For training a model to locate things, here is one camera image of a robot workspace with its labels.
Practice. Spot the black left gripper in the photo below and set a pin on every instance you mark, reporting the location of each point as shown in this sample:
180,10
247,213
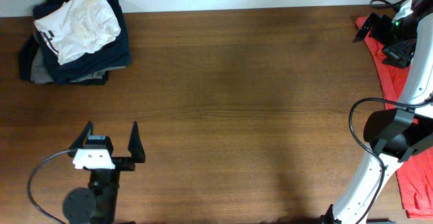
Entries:
134,147

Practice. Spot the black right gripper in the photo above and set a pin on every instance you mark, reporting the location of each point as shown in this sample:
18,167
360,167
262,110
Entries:
402,57

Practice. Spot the white robot print t-shirt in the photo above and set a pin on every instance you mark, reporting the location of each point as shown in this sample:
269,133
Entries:
79,27

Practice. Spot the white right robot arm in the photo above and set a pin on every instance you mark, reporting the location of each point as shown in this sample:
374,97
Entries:
392,136

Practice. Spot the folded navy blue garment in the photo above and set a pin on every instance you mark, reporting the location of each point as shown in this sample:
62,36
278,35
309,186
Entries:
113,54

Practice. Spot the folded grey garment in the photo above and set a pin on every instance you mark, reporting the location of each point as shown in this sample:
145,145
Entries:
39,74

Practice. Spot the folded black garment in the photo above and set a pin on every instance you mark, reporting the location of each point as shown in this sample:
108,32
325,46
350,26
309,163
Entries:
25,58

